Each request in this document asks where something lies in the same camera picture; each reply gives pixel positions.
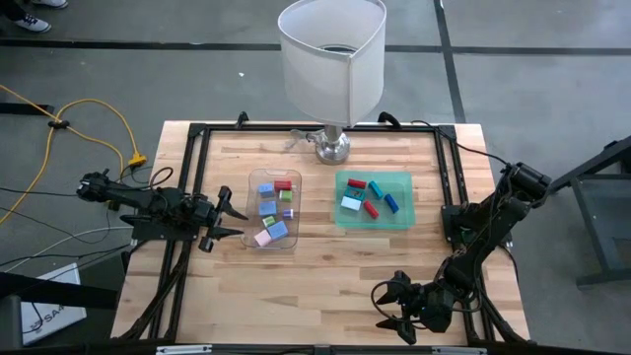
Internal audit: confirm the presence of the clear plastic bin with handles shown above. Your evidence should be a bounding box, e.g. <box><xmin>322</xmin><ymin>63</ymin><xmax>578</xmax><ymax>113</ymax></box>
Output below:
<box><xmin>241</xmin><ymin>168</ymin><xmax>304</xmax><ymax>250</ymax></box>

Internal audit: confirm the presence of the silver metal lamp base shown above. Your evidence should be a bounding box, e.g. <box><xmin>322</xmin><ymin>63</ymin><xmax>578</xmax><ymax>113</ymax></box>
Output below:
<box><xmin>309</xmin><ymin>124</ymin><xmax>352</xmax><ymax>166</ymax></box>

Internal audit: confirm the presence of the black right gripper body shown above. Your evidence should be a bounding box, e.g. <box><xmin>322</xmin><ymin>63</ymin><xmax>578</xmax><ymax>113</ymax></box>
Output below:
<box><xmin>391</xmin><ymin>269</ymin><xmax>455</xmax><ymax>346</ymax></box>

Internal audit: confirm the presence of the black aluminium table frame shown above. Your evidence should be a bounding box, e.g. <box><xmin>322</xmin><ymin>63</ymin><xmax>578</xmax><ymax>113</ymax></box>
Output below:
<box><xmin>117</xmin><ymin>120</ymin><xmax>531</xmax><ymax>346</ymax></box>

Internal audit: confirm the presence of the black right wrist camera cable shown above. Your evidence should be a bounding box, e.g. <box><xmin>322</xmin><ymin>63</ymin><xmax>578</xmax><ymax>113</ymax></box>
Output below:
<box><xmin>370</xmin><ymin>279</ymin><xmax>428</xmax><ymax>330</ymax></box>

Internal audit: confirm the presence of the yellow extension cable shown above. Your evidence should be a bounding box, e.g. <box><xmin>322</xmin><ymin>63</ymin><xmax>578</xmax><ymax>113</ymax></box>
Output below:
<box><xmin>0</xmin><ymin>83</ymin><xmax>149</xmax><ymax>228</ymax></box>

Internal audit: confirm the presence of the clear bundled lamp cord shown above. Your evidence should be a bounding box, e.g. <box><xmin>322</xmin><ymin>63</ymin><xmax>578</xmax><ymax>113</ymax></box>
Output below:
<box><xmin>285</xmin><ymin>128</ymin><xmax>322</xmax><ymax>151</ymax></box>

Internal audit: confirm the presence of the white box with lettering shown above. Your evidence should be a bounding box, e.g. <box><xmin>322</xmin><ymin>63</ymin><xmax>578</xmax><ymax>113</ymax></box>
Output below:
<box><xmin>19</xmin><ymin>262</ymin><xmax>89</xmax><ymax>346</ymax></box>

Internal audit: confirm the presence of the white fabric lamp shade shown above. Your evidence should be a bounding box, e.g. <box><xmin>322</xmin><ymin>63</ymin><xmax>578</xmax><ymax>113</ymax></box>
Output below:
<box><xmin>277</xmin><ymin>0</ymin><xmax>388</xmax><ymax>128</ymax></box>

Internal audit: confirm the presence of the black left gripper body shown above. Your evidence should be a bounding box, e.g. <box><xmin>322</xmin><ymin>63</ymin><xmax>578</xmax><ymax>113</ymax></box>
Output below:
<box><xmin>194</xmin><ymin>185</ymin><xmax>234</xmax><ymax>253</ymax></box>

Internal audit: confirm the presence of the teal translucent plastic bin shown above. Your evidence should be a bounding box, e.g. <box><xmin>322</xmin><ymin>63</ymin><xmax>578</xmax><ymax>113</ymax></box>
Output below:
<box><xmin>334</xmin><ymin>170</ymin><xmax>417</xmax><ymax>231</ymax></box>

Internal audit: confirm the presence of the black metal stand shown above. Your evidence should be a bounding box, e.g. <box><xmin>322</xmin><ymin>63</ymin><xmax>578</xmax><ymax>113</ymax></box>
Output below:
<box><xmin>546</xmin><ymin>135</ymin><xmax>631</xmax><ymax>290</ymax></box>

